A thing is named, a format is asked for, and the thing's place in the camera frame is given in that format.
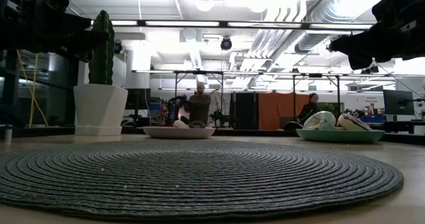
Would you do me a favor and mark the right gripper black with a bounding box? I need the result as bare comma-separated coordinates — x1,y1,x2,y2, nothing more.
327,0,425,70

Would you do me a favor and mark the teal plate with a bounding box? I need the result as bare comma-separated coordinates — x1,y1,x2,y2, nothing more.
295,128,386,144

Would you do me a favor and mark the black partition panel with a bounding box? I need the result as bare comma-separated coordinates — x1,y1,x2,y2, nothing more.
234,91,258,130

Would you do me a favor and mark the white angular plant pot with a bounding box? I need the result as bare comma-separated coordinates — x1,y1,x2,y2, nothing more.
72,83,129,137

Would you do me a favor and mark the black aluminium table frame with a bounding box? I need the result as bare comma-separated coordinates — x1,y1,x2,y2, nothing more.
0,124,425,144

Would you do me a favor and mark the orange curtain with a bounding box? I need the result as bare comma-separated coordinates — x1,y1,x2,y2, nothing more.
258,91,311,129

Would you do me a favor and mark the green cactus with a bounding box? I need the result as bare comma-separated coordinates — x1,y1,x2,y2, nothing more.
88,10,116,85

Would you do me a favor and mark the grey round woven placemat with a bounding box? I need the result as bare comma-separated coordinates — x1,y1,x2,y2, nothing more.
0,140,404,220

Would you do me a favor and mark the large mint frosted donut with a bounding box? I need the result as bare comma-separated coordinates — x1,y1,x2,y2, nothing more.
302,110,337,131

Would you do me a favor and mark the black computer monitor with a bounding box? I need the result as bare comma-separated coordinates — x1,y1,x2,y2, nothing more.
125,88,151,110
382,90,415,116

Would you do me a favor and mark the person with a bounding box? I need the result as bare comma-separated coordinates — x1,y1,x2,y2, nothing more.
296,92,320,124
183,80,213,125

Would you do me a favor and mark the yellow extension cable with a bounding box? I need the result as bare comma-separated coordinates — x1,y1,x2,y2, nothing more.
15,49,49,127

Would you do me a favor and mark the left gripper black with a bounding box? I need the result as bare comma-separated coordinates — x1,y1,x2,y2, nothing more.
15,0,110,62

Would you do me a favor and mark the lavender plate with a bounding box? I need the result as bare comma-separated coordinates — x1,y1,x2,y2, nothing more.
142,126,216,140

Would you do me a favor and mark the large chocolate frosted donut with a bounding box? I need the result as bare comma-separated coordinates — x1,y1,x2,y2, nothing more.
337,113,373,132

